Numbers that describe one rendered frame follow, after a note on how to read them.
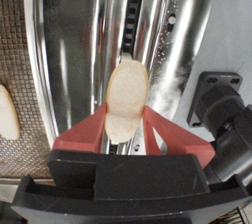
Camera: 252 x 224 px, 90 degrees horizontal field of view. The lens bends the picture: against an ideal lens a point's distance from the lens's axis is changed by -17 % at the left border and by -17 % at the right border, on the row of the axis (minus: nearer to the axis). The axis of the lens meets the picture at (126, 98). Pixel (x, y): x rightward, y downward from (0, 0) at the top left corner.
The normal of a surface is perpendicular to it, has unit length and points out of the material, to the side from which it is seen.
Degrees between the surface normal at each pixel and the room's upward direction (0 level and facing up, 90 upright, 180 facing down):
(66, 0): 0
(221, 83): 0
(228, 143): 99
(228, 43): 0
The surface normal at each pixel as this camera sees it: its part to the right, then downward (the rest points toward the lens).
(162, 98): 0.04, 0.56
